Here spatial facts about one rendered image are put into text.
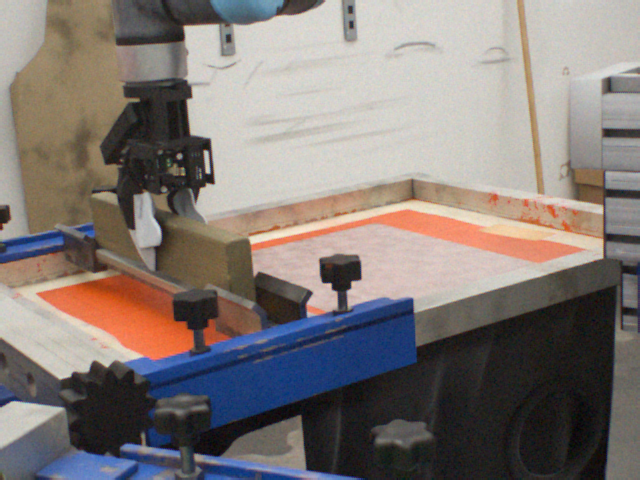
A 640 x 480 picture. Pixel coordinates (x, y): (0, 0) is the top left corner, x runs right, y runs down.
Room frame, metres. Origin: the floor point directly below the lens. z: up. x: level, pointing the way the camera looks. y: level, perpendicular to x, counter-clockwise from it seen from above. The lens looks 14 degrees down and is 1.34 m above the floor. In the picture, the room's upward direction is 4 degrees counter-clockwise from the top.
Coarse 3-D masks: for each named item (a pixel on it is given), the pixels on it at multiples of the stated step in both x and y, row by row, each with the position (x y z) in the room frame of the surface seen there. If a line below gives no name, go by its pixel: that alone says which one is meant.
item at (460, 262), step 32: (416, 256) 1.42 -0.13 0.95; (448, 256) 1.41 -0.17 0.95; (480, 256) 1.40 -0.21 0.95; (512, 256) 1.39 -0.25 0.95; (544, 256) 1.38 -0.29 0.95; (320, 288) 1.30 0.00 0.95; (352, 288) 1.29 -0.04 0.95; (384, 288) 1.29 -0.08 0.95; (416, 288) 1.28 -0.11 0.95; (160, 320) 1.22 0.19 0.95; (160, 352) 1.11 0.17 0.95
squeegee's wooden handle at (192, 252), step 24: (96, 216) 1.38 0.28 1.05; (120, 216) 1.31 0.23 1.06; (168, 216) 1.23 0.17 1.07; (96, 240) 1.39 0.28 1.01; (120, 240) 1.32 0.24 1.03; (168, 240) 1.21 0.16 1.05; (192, 240) 1.16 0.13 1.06; (216, 240) 1.11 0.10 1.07; (240, 240) 1.10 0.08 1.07; (144, 264) 1.27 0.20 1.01; (168, 264) 1.21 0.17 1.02; (192, 264) 1.16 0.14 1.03; (216, 264) 1.12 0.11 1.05; (240, 264) 1.10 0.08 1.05; (240, 288) 1.10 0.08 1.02
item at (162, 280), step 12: (96, 252) 1.36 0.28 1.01; (108, 252) 1.34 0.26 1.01; (120, 264) 1.30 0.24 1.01; (132, 264) 1.28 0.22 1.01; (144, 276) 1.24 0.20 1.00; (156, 276) 1.22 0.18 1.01; (168, 276) 1.21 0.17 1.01; (168, 288) 1.19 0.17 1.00; (180, 288) 1.16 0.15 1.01; (192, 288) 1.16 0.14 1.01
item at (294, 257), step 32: (352, 224) 1.63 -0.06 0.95; (384, 224) 1.61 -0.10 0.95; (416, 224) 1.60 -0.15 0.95; (448, 224) 1.59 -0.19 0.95; (256, 256) 1.48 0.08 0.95; (288, 256) 1.47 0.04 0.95; (320, 256) 1.46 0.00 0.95; (384, 256) 1.43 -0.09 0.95; (64, 288) 1.39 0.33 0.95; (96, 288) 1.38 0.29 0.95; (128, 288) 1.37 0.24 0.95; (96, 320) 1.24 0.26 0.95; (128, 320) 1.23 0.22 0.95
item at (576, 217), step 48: (336, 192) 1.71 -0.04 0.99; (384, 192) 1.74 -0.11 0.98; (432, 192) 1.73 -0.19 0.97; (480, 192) 1.64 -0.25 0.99; (528, 192) 1.60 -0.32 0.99; (0, 288) 1.29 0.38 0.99; (480, 288) 1.14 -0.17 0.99; (528, 288) 1.17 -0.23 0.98; (576, 288) 1.21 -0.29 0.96; (432, 336) 1.09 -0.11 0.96
